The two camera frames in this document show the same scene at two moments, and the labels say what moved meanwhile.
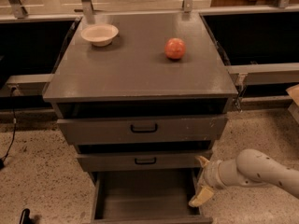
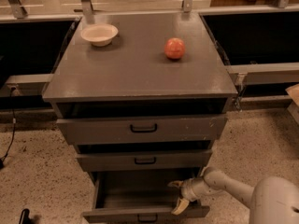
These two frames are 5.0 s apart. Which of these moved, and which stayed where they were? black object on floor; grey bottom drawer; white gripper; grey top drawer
Moved: white gripper
Stayed: grey top drawer; grey bottom drawer; black object on floor
